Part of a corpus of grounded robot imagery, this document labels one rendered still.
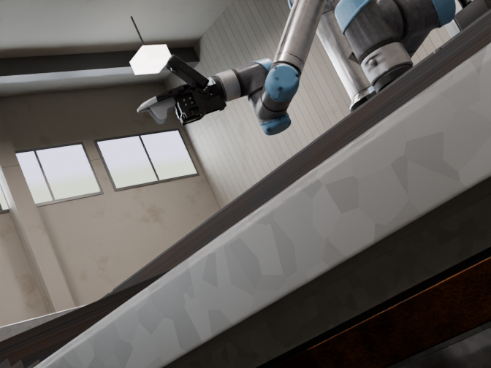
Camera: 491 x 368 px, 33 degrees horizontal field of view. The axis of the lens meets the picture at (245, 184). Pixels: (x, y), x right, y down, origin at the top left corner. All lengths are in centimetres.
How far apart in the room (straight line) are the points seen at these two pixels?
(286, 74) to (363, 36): 59
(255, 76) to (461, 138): 183
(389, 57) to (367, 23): 7
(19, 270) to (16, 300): 46
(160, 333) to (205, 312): 3
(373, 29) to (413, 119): 110
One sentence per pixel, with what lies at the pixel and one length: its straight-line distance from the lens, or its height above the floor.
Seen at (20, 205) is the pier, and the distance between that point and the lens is 1223.
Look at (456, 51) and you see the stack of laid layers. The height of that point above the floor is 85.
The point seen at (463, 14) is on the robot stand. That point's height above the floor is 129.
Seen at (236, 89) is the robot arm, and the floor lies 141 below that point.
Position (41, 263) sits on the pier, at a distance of 1195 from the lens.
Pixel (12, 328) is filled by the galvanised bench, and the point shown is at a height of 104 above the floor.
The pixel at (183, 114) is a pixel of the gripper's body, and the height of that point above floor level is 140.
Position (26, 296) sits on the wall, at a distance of 1197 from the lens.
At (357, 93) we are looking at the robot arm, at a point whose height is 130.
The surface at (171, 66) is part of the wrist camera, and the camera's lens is 205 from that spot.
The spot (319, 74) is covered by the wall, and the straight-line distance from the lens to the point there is 1211.
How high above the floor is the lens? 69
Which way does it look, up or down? 14 degrees up
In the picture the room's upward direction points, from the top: 25 degrees counter-clockwise
